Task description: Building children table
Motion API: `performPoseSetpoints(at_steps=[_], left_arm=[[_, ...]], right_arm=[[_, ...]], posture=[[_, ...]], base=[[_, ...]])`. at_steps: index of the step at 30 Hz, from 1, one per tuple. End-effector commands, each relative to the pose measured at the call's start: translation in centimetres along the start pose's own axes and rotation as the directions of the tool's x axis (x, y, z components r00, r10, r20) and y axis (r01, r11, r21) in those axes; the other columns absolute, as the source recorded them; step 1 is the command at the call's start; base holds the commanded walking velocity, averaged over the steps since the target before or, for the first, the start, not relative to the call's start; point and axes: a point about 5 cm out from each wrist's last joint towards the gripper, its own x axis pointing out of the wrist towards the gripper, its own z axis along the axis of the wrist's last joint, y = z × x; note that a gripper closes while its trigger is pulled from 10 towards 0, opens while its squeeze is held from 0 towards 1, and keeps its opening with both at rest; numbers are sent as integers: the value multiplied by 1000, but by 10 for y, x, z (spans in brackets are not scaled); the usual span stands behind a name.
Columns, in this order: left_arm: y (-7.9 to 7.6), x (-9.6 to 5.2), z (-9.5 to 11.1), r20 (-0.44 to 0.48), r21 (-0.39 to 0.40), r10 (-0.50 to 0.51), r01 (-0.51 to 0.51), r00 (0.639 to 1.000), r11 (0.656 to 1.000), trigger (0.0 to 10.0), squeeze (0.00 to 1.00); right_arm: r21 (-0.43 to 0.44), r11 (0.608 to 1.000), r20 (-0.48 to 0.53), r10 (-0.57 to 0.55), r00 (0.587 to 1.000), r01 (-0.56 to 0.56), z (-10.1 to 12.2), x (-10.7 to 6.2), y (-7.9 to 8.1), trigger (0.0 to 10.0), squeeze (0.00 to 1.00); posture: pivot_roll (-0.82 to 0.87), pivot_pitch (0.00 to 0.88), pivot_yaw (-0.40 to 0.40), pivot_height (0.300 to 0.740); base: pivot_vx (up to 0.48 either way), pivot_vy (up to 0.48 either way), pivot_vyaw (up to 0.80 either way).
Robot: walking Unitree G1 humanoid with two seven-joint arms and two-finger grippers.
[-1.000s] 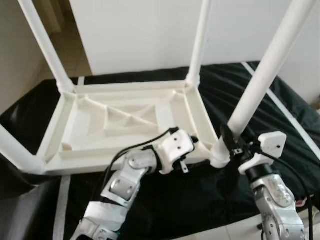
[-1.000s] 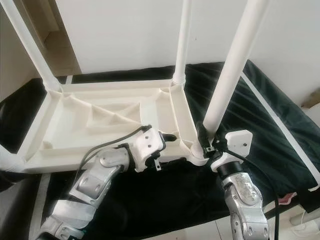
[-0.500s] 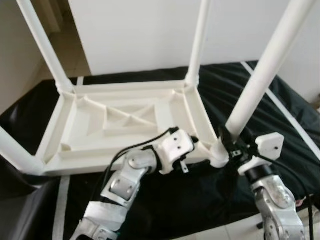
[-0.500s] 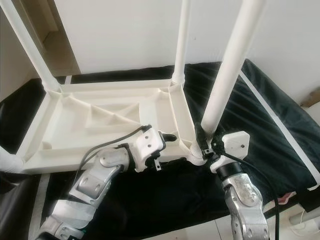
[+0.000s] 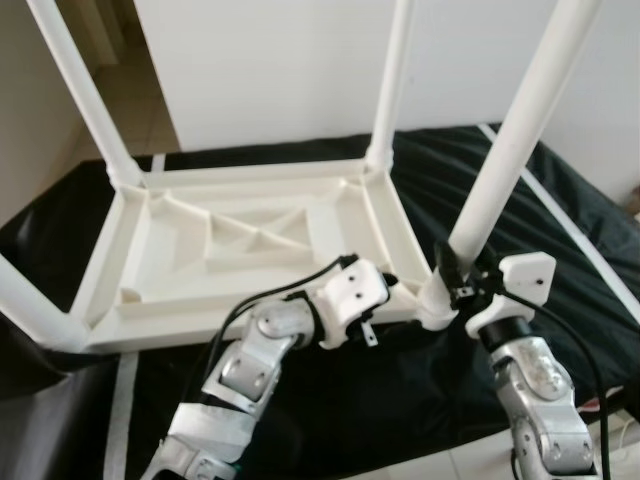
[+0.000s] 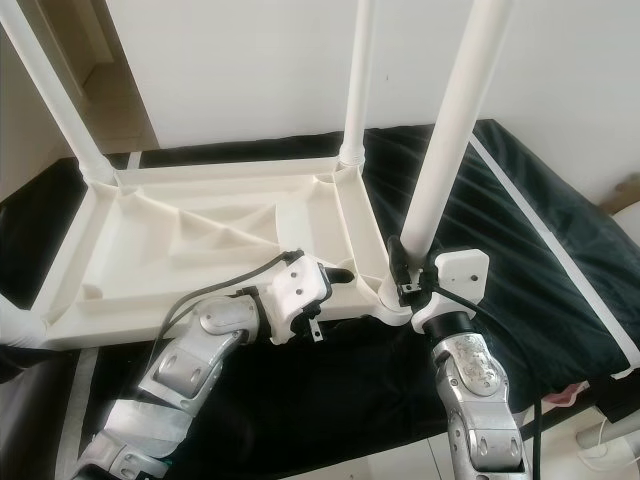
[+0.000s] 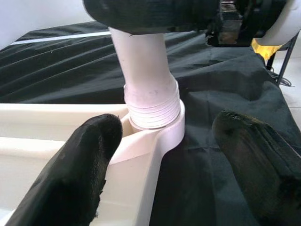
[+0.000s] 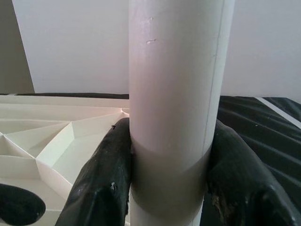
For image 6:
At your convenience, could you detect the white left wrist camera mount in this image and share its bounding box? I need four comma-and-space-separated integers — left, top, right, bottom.
265, 255, 333, 343

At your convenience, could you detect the brown wooden object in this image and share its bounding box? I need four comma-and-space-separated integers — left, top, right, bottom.
605, 175, 640, 213

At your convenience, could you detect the pink object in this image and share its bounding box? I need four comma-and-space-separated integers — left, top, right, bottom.
545, 385, 591, 406

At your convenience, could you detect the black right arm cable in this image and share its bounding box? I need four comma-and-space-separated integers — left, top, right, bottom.
425, 280, 546, 480

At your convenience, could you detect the black cloth cover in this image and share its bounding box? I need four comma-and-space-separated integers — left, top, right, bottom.
0, 118, 640, 480

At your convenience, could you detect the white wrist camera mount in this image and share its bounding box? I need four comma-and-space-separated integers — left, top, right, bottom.
265, 255, 333, 343
410, 248, 491, 331

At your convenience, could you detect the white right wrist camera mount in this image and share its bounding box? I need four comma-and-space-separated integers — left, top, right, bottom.
410, 248, 491, 331

